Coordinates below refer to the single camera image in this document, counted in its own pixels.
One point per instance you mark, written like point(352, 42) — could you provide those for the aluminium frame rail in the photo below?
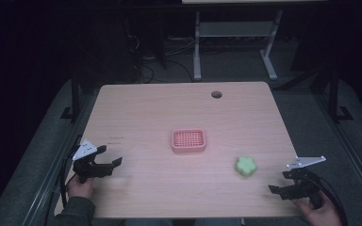
point(348, 150)
point(48, 179)

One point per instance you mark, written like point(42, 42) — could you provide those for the green flower-shaped soap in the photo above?
point(245, 166)

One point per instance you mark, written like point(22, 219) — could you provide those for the white metal stand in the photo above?
point(235, 29)

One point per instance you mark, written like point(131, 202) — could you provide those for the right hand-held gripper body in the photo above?
point(301, 185)

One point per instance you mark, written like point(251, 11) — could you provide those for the pink soap dish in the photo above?
point(188, 140)

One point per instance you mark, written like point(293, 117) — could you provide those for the black metal stand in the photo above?
point(74, 94)
point(334, 94)

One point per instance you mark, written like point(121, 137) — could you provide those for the person's right hand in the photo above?
point(319, 216)

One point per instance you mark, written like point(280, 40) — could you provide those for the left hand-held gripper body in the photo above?
point(89, 169)

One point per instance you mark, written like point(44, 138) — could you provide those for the person's left hand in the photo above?
point(79, 188)

